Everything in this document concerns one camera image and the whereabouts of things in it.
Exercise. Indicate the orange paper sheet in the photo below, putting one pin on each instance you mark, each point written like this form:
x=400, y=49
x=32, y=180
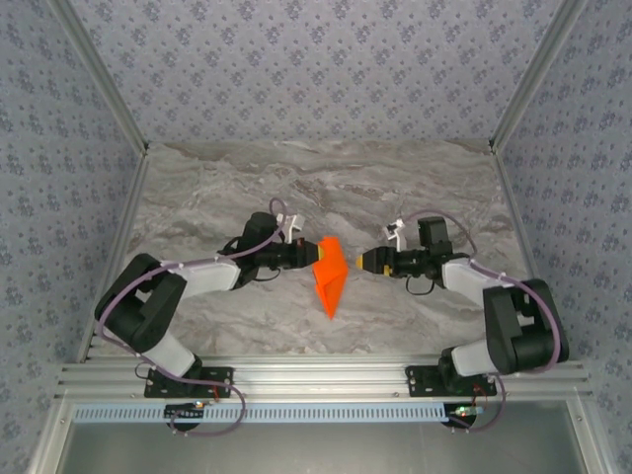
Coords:
x=331, y=281

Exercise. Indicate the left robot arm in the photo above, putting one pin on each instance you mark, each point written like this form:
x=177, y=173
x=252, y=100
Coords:
x=138, y=311

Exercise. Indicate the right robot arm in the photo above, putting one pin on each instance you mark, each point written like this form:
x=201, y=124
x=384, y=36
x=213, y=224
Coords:
x=518, y=326

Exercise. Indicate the aluminium mounting beam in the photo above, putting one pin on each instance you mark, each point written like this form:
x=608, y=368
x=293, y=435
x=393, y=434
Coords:
x=316, y=377

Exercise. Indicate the small circuit board with LED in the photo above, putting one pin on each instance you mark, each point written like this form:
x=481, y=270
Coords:
x=464, y=411
x=185, y=411

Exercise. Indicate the grey metal panel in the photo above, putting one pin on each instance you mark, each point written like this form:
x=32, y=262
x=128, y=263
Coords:
x=316, y=449

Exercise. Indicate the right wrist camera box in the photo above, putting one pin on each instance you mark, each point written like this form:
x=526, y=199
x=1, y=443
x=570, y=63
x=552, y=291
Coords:
x=399, y=234

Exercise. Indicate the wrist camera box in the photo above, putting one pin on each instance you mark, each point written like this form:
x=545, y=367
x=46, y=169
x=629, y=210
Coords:
x=295, y=222
x=399, y=234

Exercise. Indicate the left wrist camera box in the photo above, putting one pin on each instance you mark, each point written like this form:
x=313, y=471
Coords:
x=295, y=222

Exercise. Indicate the aluminium side rail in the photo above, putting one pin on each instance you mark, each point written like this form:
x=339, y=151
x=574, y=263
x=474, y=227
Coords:
x=116, y=237
x=528, y=237

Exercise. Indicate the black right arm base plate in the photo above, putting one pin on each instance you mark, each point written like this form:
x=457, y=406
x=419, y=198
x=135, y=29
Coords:
x=419, y=382

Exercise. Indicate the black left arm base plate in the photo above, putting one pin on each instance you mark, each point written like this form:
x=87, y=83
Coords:
x=217, y=382

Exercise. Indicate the aluminium corner post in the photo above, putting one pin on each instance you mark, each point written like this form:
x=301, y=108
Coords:
x=99, y=74
x=538, y=74

